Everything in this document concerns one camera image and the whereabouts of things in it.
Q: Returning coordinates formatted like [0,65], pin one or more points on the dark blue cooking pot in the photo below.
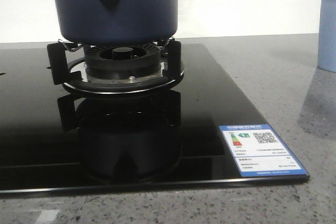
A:
[110,22]

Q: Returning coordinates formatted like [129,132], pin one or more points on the blue energy label sticker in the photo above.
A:
[259,151]

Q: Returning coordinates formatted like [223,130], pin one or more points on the black glass gas stove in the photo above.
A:
[54,142]

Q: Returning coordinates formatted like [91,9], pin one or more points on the black pot support grate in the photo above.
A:
[68,68]

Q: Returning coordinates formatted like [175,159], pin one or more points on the light blue plastic cup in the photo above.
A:
[326,46]

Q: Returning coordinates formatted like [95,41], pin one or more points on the black gas burner head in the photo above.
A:
[114,62]

